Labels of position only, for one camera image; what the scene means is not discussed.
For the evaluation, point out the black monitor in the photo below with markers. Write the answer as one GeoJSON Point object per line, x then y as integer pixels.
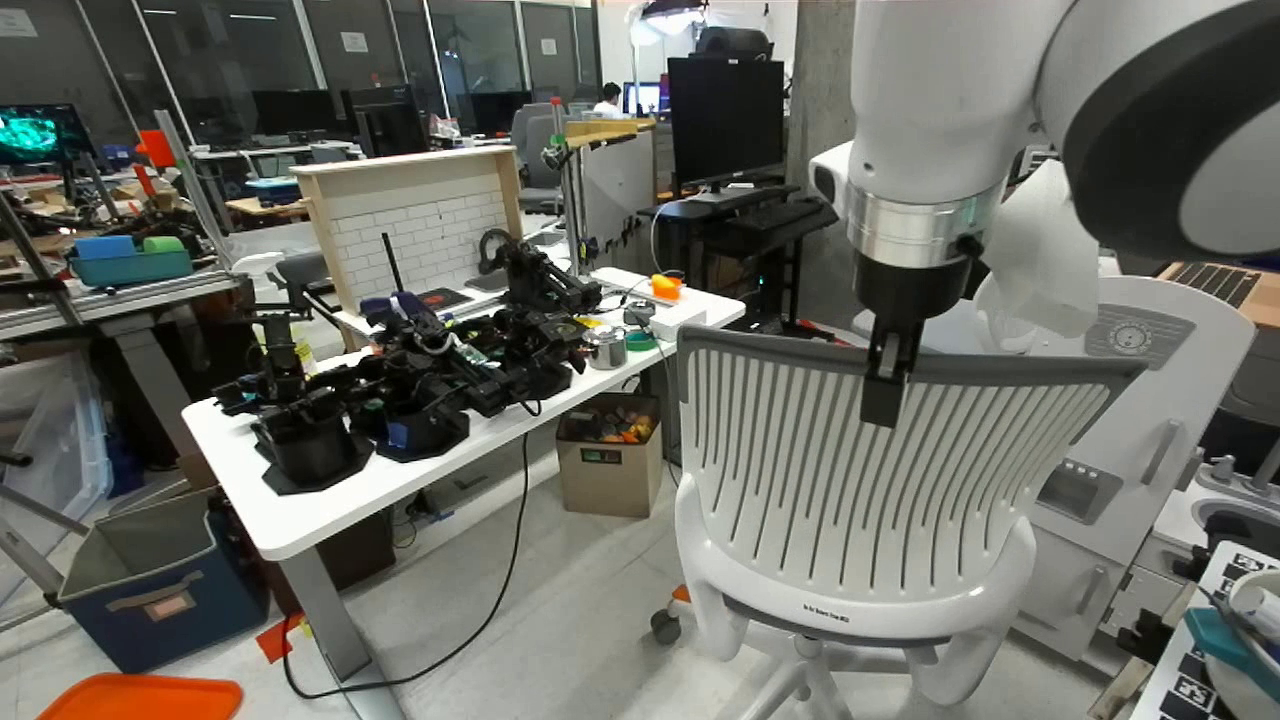
{"type": "Point", "coordinates": [726, 120]}

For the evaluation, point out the grey side table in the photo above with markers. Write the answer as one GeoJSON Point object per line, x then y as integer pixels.
{"type": "Point", "coordinates": [132, 303]}

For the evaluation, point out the orange bowl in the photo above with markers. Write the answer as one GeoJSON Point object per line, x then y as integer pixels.
{"type": "Point", "coordinates": [665, 284]}

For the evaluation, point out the teal plastic box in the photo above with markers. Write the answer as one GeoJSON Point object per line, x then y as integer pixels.
{"type": "Point", "coordinates": [123, 260]}

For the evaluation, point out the black camera rig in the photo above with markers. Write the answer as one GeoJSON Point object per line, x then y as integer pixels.
{"type": "Point", "coordinates": [314, 446]}

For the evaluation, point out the cardboard box with toys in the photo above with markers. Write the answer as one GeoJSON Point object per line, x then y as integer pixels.
{"type": "Point", "coordinates": [605, 483]}

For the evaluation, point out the green tape roll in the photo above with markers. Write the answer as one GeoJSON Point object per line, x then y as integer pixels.
{"type": "Point", "coordinates": [640, 343]}

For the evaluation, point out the black computer desk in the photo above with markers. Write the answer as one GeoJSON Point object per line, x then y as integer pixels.
{"type": "Point", "coordinates": [746, 223]}

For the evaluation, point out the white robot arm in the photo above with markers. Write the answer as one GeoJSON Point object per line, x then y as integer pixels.
{"type": "Point", "coordinates": [934, 94]}

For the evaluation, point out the wooden top table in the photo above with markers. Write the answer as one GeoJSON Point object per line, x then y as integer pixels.
{"type": "Point", "coordinates": [613, 186]}

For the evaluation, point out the monitor with green screen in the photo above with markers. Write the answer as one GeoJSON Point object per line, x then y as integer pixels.
{"type": "Point", "coordinates": [31, 136]}

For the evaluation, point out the black radio with antenna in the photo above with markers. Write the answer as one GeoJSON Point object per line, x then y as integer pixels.
{"type": "Point", "coordinates": [418, 313]}

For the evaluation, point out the small white box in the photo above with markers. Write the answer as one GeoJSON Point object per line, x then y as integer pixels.
{"type": "Point", "coordinates": [682, 321]}

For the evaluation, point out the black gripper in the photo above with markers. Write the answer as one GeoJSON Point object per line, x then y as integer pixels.
{"type": "Point", "coordinates": [913, 284]}

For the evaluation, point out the orange plastic lid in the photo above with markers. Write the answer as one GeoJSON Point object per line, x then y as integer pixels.
{"type": "Point", "coordinates": [143, 701]}

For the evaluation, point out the metal cup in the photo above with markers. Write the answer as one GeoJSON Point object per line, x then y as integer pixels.
{"type": "Point", "coordinates": [608, 354]}

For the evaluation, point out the black equipment pile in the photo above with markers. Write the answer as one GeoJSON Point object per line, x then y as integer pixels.
{"type": "Point", "coordinates": [415, 403]}

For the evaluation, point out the blue storage bin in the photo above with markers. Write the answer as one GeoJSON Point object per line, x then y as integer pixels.
{"type": "Point", "coordinates": [162, 613]}

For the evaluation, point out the white desk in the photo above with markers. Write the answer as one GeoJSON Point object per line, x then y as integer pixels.
{"type": "Point", "coordinates": [333, 506]}

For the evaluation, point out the white pegboard wooden frame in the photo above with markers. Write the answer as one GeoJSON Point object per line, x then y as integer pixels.
{"type": "Point", "coordinates": [415, 225]}

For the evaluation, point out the black white checkerboard board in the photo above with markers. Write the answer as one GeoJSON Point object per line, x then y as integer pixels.
{"type": "Point", "coordinates": [1174, 693]}

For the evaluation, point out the black robot device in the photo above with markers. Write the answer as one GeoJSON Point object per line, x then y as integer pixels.
{"type": "Point", "coordinates": [540, 303]}

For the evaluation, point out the white grey toy kitchen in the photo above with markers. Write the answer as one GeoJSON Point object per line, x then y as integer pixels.
{"type": "Point", "coordinates": [1174, 403]}

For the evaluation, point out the grey office chair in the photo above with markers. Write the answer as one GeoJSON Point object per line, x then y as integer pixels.
{"type": "Point", "coordinates": [825, 483]}

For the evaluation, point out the white bowl teal rim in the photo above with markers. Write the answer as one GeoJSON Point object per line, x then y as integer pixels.
{"type": "Point", "coordinates": [1243, 667]}

